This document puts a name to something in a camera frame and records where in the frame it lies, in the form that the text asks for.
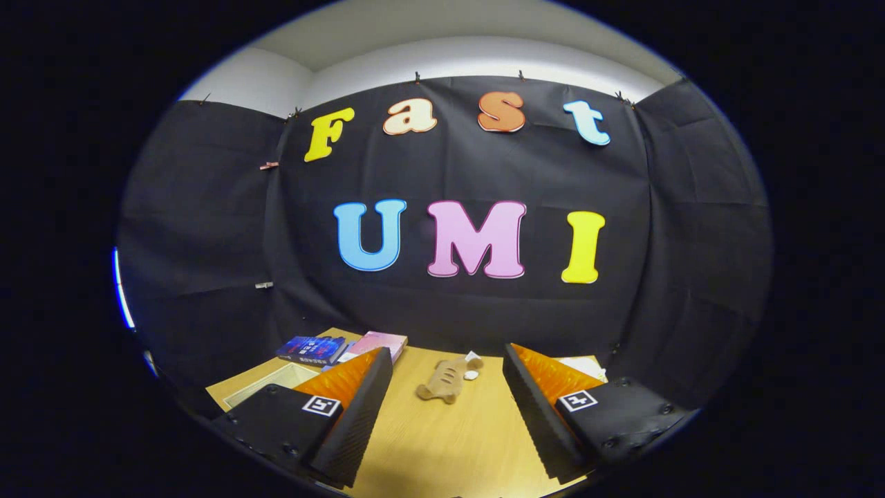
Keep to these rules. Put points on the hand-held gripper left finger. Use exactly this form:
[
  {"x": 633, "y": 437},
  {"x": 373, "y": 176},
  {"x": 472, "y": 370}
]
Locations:
[{"x": 359, "y": 422}]

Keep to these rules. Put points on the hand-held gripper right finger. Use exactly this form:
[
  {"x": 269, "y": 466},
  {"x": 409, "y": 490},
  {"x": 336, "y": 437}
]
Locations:
[{"x": 536, "y": 415}]

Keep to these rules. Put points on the green fabric storage box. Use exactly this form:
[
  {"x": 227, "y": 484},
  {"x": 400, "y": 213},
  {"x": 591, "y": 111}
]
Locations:
[{"x": 276, "y": 379}]

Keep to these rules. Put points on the white plush toy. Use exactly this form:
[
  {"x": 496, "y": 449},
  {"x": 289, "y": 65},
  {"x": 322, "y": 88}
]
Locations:
[{"x": 582, "y": 365}]

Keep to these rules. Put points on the pink cover book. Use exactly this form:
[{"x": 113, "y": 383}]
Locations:
[{"x": 377, "y": 342}]

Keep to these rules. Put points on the dark blue book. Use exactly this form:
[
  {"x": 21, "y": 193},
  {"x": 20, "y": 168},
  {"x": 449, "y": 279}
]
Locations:
[{"x": 311, "y": 349}]

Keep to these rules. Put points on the brown plush toy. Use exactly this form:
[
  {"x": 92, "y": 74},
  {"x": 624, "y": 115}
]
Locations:
[{"x": 442, "y": 380}]

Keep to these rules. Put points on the black backdrop cloth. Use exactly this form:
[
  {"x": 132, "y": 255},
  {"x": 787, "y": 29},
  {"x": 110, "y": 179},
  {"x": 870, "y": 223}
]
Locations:
[{"x": 207, "y": 207}]

